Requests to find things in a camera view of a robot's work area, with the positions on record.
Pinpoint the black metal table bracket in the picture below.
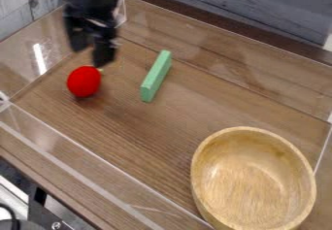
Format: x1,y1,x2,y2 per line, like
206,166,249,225
27,186,94,230

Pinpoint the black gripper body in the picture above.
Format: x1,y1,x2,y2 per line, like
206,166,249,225
63,0,118,39

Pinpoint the red toy strawberry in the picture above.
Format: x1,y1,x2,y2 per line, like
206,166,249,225
66,66,102,98

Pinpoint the clear acrylic corner bracket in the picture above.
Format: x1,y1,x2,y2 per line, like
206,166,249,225
113,0,127,27

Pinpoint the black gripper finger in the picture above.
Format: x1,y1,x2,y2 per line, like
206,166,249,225
93,38,118,68
63,16,90,52

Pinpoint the clear acrylic tray wall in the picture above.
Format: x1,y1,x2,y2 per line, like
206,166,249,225
0,92,212,230

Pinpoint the black cable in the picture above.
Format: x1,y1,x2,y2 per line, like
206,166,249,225
0,203,22,230

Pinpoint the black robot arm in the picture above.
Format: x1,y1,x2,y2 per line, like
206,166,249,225
62,0,119,70

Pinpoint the green rectangular block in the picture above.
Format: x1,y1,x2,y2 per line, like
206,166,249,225
141,50,173,103

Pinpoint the light wooden bowl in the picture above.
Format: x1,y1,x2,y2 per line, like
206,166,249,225
190,126,316,230

